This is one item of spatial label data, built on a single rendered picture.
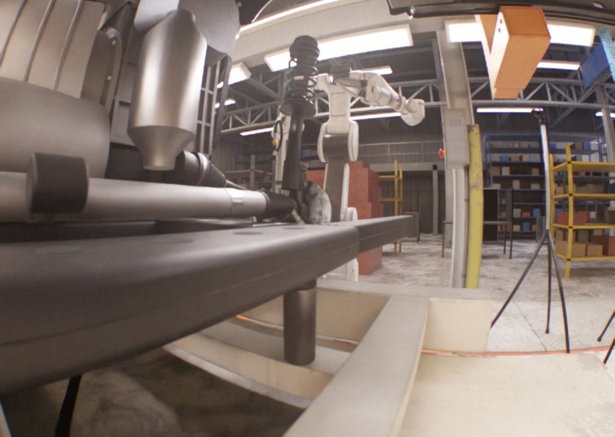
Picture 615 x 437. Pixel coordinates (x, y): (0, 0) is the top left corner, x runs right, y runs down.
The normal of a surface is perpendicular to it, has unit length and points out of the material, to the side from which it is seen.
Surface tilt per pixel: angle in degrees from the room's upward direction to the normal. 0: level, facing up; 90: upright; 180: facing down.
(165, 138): 132
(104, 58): 76
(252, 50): 90
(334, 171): 69
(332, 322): 90
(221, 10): 90
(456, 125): 90
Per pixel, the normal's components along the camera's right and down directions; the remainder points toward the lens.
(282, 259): 0.89, 0.00
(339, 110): -0.31, -0.04
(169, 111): 0.62, 0.00
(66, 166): 0.76, -0.53
